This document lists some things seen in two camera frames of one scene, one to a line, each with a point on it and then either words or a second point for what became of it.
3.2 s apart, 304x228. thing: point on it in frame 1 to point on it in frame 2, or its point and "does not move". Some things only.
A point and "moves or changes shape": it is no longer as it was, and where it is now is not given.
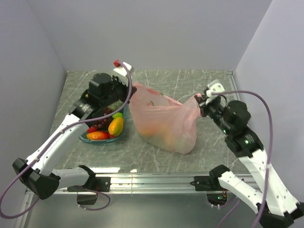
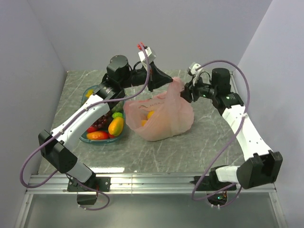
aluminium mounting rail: (159, 183) does not move
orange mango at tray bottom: (116, 126) does not move
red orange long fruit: (98, 135) does not move
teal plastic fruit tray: (83, 137) does not move
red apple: (91, 129) does not move
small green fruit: (117, 114) does not move
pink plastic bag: (164, 122) moves or changes shape
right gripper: (199, 100) to (189, 89)
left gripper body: (120, 90) to (137, 77)
